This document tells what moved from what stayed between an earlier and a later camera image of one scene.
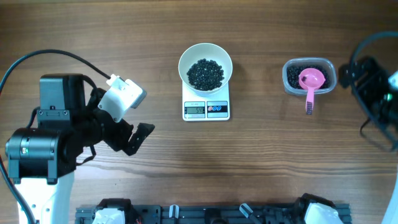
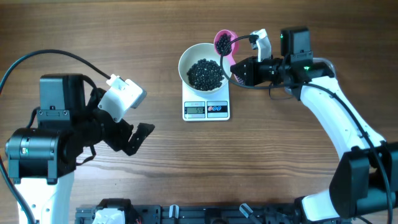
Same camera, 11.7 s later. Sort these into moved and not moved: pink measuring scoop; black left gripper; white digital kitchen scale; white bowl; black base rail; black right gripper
Moved: pink measuring scoop; black right gripper
Not moved: white bowl; white digital kitchen scale; black left gripper; black base rail
